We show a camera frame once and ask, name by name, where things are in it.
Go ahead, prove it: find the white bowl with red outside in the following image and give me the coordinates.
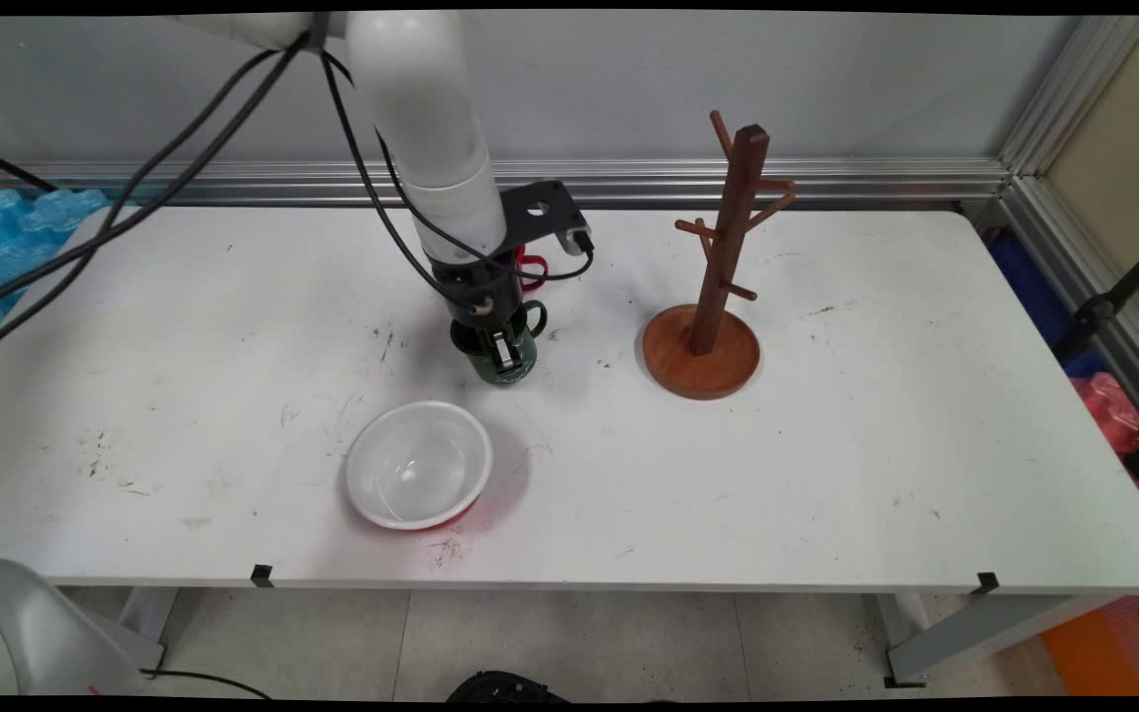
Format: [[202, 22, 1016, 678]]
[[344, 400, 493, 532]]

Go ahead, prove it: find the grey rounded plastic chair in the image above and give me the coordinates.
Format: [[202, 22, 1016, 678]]
[[0, 559, 151, 698]]

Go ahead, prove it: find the thin black floor cable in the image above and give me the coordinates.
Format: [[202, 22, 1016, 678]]
[[139, 669, 276, 701]]

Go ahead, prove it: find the green enamel mug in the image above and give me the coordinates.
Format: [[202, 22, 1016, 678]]
[[450, 300, 550, 390]]

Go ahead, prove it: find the wooden mug tree stand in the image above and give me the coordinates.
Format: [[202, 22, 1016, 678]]
[[642, 109, 798, 401]]

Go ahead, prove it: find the black background cable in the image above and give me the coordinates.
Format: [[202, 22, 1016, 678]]
[[0, 141, 61, 194]]

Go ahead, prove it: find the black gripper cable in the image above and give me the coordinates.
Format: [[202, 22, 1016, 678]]
[[0, 40, 482, 377]]

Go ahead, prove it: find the orange floor object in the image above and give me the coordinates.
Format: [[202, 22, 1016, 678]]
[[1039, 608, 1139, 698]]

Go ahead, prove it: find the grey metal table leg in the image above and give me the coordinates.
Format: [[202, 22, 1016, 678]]
[[864, 591, 1116, 690], [118, 587, 181, 675]]

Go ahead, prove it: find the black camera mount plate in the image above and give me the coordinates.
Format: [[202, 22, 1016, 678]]
[[498, 180, 592, 260]]

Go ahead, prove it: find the black camera cable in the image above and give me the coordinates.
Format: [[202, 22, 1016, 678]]
[[0, 40, 597, 377]]

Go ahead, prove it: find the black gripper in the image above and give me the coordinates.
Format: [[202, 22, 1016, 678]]
[[429, 249, 526, 383]]

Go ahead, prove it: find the aluminium corner post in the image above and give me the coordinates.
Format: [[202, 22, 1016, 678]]
[[1000, 15, 1139, 184]]

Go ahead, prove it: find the aluminium side wall rail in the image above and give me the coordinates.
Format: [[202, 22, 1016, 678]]
[[1009, 176, 1139, 451]]

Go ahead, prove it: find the black round floor object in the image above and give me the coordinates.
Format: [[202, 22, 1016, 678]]
[[446, 670, 570, 703]]

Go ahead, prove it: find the red enamel mug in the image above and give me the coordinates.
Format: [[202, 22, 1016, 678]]
[[513, 245, 551, 295]]

